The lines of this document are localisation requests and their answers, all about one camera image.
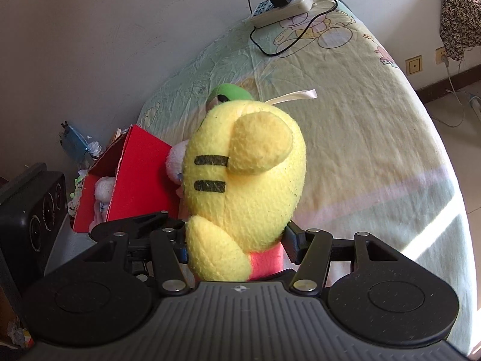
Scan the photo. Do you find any white bunny plush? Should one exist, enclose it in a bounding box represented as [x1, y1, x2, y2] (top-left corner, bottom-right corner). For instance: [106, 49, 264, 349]
[89, 176, 116, 232]

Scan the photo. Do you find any yellow tiger plush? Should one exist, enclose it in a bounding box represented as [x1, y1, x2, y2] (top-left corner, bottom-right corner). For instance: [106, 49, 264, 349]
[182, 91, 317, 281]

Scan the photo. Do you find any green monkey plush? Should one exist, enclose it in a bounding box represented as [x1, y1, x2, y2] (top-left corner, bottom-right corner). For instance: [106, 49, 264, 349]
[205, 84, 253, 113]

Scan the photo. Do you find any red cardboard box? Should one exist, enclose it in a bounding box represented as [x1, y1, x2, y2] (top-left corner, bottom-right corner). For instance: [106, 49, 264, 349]
[73, 125, 180, 233]

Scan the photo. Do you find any pink bunny plush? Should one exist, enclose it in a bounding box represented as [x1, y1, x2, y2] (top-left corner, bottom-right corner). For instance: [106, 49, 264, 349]
[166, 140, 189, 220]

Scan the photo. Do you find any blue plastic bag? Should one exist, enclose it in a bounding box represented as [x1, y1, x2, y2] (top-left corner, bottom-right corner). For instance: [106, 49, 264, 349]
[60, 121, 103, 163]

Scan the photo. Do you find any cartoon print bed sheet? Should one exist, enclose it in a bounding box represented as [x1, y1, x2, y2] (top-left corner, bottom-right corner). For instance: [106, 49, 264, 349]
[138, 0, 477, 353]

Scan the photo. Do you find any white power strip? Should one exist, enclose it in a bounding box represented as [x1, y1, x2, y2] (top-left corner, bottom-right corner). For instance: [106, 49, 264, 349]
[250, 0, 313, 28]

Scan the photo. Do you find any black charger cable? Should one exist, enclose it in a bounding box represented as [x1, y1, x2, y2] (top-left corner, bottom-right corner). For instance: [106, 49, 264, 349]
[243, 0, 339, 58]

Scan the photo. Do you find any wall socket plate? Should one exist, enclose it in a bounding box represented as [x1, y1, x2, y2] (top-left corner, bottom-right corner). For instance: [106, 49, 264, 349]
[405, 55, 423, 76]

